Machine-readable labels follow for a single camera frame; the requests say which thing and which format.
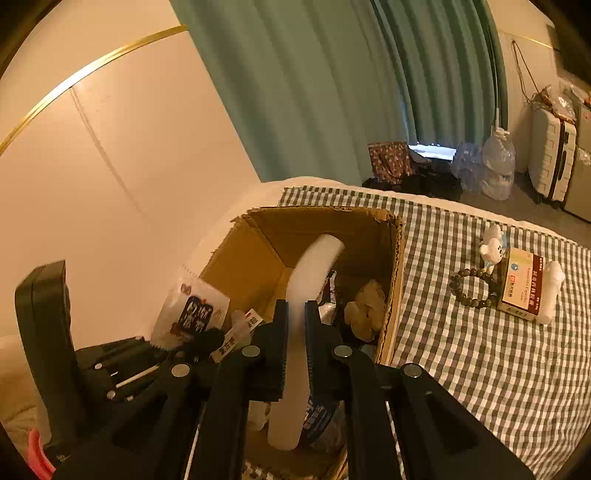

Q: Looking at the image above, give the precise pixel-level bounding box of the white red medicine box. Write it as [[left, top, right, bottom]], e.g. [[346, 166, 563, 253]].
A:
[[496, 247, 548, 322]]

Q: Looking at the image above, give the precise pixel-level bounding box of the black television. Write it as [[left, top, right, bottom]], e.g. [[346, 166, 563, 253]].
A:
[[554, 9, 591, 80]]

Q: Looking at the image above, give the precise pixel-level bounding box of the checked blanket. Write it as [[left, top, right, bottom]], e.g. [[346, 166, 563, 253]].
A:
[[240, 186, 591, 480]]

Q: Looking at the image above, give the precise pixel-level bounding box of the white suitcase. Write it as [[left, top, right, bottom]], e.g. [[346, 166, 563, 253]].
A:
[[526, 104, 578, 206]]

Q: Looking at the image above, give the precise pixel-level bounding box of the hanging wall cable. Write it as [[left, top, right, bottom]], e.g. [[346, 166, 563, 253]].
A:
[[510, 39, 546, 105]]

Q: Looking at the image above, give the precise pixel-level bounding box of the clear plastic bag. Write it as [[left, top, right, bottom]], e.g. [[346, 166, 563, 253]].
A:
[[536, 85, 579, 123]]

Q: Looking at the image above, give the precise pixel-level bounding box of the small red label sachet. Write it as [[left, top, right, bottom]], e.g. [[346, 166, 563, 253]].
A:
[[210, 308, 265, 363]]

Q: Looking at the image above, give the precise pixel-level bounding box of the beige plush toy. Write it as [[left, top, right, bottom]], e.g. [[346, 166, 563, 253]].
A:
[[344, 300, 387, 343]]

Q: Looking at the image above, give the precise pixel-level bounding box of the teal curtain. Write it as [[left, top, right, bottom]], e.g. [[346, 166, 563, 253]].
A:
[[168, 0, 509, 183]]

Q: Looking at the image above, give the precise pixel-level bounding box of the bead bracelet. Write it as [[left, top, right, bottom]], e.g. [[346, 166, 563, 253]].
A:
[[449, 265, 502, 309]]

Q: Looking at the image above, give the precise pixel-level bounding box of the white bottle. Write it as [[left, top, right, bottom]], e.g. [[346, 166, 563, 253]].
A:
[[538, 261, 567, 326]]

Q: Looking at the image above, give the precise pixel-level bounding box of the black clothing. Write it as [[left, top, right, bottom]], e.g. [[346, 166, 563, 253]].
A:
[[362, 161, 463, 202]]

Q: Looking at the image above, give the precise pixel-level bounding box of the pink plastic object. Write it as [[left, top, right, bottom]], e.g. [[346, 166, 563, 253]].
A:
[[28, 427, 57, 479]]

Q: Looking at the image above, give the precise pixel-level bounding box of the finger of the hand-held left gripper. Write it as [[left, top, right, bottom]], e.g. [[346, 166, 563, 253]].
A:
[[161, 327, 227, 370]]

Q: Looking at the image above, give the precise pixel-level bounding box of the tissue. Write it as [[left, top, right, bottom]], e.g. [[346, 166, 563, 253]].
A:
[[355, 279, 387, 311]]

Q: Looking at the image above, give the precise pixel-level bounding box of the floral bag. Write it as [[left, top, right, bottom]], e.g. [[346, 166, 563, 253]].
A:
[[368, 141, 432, 188]]

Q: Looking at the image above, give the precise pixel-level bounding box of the large clear water bottle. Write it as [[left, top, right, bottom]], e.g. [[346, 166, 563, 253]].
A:
[[480, 129, 516, 200]]

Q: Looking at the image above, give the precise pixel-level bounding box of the cardboard box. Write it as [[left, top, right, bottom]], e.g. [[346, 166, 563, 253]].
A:
[[196, 205, 407, 480]]

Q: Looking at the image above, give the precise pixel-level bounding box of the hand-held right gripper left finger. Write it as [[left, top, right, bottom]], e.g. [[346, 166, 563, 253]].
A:
[[53, 299, 291, 480]]

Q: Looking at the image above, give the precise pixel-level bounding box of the crumpled clear plastic bottle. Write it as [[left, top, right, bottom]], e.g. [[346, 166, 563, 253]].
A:
[[450, 142, 485, 193]]

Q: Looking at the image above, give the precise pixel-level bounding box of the white bear figurine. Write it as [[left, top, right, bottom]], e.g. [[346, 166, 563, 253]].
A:
[[479, 224, 509, 268]]

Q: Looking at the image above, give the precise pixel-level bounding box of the black white snack packet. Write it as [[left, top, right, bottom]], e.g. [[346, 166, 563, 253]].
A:
[[318, 270, 341, 324], [152, 265, 232, 354]]

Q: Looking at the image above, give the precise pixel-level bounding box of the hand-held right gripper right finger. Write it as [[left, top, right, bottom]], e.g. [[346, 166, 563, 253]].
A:
[[305, 300, 539, 480]]

